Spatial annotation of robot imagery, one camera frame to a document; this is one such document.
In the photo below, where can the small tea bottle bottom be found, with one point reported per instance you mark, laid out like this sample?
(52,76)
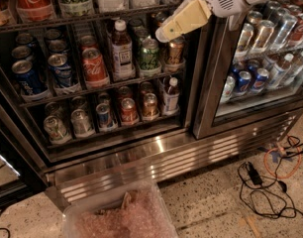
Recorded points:
(170,96)

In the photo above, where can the brown tea bottle white cap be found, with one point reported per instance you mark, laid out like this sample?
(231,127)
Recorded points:
(122,52)

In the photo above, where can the pink bubble wrap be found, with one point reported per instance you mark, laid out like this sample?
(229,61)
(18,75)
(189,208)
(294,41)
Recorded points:
(139,216)

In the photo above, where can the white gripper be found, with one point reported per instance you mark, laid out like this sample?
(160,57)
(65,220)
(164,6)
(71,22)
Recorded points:
(194,13)

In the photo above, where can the blue pepsi can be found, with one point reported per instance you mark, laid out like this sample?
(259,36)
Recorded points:
(64,75)
(32,87)

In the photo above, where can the stainless steel fridge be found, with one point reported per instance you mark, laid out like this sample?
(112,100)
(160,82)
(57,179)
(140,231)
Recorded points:
(161,148)

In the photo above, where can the large red Coca-Cola can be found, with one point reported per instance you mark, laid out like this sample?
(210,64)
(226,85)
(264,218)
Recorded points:
(35,10)

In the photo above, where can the fridge glass door right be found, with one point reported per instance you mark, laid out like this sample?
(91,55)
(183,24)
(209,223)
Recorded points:
(270,36)

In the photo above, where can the silver can right fridge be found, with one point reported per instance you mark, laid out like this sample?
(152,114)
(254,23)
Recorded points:
(228,89)

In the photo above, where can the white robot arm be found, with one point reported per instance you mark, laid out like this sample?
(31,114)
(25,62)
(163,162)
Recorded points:
(235,20)

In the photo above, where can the front blue Pepsi can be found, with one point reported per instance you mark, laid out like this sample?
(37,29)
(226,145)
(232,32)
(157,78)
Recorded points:
(32,87)

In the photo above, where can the bronze can bottom shelf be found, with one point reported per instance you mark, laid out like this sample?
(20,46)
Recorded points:
(150,109)

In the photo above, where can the bronze soda can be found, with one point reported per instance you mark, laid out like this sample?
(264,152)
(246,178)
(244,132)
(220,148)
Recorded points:
(174,54)

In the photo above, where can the white green can bottom left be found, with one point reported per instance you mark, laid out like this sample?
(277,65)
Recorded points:
(57,130)

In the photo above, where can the silver can bottom shelf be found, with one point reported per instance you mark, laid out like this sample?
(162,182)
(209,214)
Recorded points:
(81,123)

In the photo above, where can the red Coca-Cola can middle shelf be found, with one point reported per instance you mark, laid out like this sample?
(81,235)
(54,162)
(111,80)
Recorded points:
(94,68)

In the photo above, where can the blue white can bottom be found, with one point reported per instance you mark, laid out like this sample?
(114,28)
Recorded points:
(106,119)

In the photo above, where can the red can bottom shelf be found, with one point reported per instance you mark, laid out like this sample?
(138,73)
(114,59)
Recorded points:
(129,113)

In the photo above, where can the clear plastic bin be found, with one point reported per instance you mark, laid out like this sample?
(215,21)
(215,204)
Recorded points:
(110,199)

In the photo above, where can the black power adapter with cable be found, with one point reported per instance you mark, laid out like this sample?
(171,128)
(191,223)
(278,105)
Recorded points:
(265,196)

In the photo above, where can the pepsi can fridge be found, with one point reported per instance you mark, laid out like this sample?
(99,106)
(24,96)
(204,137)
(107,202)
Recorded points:
(260,77)
(244,79)

